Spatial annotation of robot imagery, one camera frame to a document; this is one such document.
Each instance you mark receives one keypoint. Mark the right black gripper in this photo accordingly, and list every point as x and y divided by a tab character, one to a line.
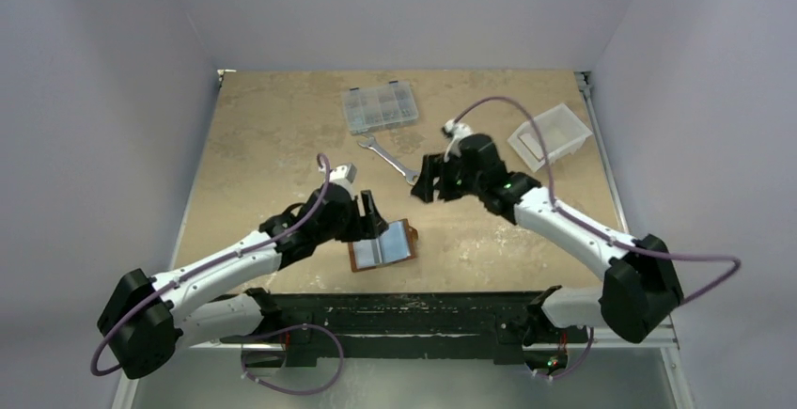
440	177

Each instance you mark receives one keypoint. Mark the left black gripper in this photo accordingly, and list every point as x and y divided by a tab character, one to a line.
363	228

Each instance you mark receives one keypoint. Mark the brown leather card holder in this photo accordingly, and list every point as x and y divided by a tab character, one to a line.
395	245

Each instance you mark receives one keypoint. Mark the white plastic bin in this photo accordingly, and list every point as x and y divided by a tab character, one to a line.
561	130

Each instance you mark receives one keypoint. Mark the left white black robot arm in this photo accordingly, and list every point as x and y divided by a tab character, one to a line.
149	317

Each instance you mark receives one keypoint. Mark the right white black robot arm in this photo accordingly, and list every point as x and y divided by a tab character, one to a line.
639	287

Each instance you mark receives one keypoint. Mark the white card in bin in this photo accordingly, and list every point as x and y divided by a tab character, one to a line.
533	145

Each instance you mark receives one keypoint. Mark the silver open-end wrench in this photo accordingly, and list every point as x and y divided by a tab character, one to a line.
369	142

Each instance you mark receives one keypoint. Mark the clear plastic screw organizer box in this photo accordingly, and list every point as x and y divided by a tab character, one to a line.
373	109

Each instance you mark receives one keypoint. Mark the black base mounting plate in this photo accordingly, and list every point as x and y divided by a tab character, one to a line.
500	326

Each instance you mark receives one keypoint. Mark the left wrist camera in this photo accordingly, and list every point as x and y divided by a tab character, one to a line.
343	174

